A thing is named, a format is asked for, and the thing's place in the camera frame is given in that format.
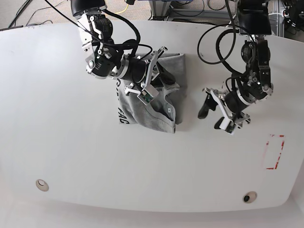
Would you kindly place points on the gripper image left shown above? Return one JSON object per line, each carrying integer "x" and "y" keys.
{"x": 139, "y": 73}

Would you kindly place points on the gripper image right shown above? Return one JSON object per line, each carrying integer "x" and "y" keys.
{"x": 230, "y": 105}

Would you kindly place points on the grey t-shirt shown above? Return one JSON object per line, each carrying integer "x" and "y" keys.
{"x": 157, "y": 102}

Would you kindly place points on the red tape rectangle marking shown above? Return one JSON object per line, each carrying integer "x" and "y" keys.
{"x": 273, "y": 151}

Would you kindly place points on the right table grommet hole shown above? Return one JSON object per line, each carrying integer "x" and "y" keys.
{"x": 250, "y": 197}

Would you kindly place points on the table grommet hole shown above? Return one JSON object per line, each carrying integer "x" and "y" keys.
{"x": 250, "y": 197}
{"x": 42, "y": 185}

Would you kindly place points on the left table grommet hole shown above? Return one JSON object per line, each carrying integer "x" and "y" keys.
{"x": 42, "y": 185}

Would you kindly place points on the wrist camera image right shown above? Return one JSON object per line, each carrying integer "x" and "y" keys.
{"x": 228, "y": 126}

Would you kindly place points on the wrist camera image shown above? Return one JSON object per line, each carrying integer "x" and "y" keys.
{"x": 228, "y": 126}
{"x": 147, "y": 94}

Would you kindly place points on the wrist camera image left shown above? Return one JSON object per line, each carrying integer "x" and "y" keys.
{"x": 147, "y": 94}

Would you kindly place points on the aluminium frame base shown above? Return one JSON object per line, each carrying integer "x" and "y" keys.
{"x": 168, "y": 10}

